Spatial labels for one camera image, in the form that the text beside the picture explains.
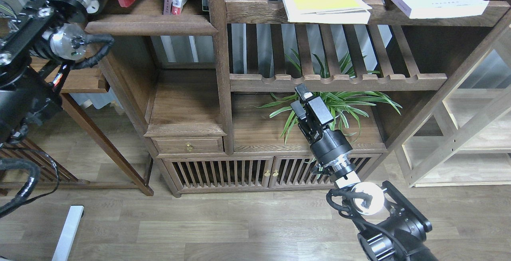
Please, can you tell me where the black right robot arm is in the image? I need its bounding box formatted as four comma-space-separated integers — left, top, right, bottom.
291, 83, 436, 261

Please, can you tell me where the spider plant in white pot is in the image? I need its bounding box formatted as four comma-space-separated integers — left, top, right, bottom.
254, 49, 403, 143

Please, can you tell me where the dark wooden bookshelf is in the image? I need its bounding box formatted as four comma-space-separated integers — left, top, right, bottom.
85, 0, 510, 197

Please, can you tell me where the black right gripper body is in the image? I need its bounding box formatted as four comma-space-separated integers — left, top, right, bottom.
299, 96, 352, 168

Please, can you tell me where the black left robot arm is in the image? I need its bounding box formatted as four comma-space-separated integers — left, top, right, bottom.
0, 0, 115, 145

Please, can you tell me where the dark wooden side table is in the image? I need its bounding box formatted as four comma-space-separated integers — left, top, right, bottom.
23, 67, 154, 197

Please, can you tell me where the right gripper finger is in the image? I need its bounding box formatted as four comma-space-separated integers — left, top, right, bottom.
295, 83, 314, 103
291, 100, 307, 121

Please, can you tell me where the light wooden shelf frame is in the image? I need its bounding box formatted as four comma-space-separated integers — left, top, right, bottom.
395, 28, 511, 187

